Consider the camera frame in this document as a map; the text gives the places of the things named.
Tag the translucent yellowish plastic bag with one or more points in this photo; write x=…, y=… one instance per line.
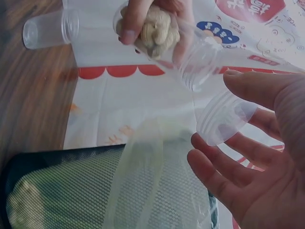
x=138, y=171

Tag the clear plastic cup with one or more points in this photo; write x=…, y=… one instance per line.
x=47, y=29
x=219, y=119
x=190, y=62

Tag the pile of peanuts in shell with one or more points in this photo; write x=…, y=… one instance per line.
x=155, y=33

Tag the person's right hand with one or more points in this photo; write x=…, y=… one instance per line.
x=274, y=167

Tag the white printed plastic sheet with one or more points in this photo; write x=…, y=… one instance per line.
x=133, y=100

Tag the person's left hand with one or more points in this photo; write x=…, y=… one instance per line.
x=152, y=6

